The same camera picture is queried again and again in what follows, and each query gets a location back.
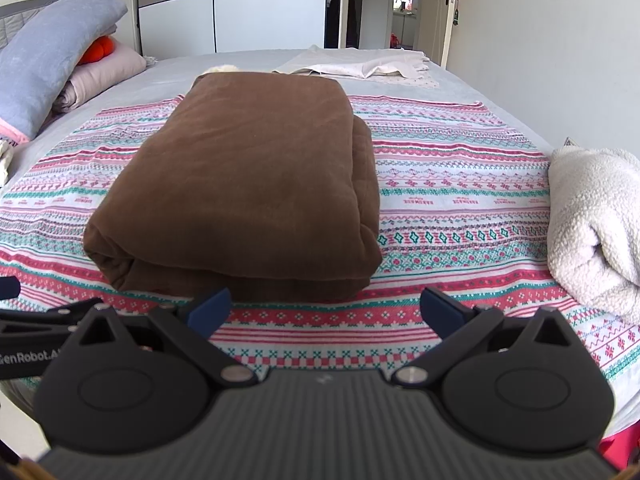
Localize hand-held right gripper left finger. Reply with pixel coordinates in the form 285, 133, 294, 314
75, 286, 259, 389

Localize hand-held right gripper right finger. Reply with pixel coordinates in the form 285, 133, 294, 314
391, 286, 574, 387

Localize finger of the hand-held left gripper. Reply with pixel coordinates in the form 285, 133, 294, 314
0, 276, 103, 334

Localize brown coat with fur collar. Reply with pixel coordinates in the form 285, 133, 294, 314
82, 62, 385, 305

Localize dark hanging clothes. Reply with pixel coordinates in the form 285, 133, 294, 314
327, 0, 359, 48

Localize patterned striped blanket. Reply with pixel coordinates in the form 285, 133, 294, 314
0, 92, 640, 396

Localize pink cloth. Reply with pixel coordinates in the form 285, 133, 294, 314
0, 119, 32, 144

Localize white fleece blanket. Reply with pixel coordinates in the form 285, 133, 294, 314
547, 147, 640, 323

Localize red cloth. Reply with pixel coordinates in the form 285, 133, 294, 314
600, 420, 640, 472

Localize pink pillow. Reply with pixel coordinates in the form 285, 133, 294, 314
51, 42, 147, 115

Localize blue pillow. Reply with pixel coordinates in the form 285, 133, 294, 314
0, 0, 130, 142

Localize bed with grey sheet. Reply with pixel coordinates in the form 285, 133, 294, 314
0, 47, 640, 441

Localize orange plush toy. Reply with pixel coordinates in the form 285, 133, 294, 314
76, 35, 117, 66

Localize white garment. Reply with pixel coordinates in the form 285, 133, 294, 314
272, 44, 441, 88

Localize grey headboard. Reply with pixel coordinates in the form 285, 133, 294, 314
0, 2, 57, 51

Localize cream door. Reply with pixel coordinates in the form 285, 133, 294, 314
417, 0, 461, 68

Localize white and grey wardrobe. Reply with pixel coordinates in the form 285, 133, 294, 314
132, 0, 328, 58

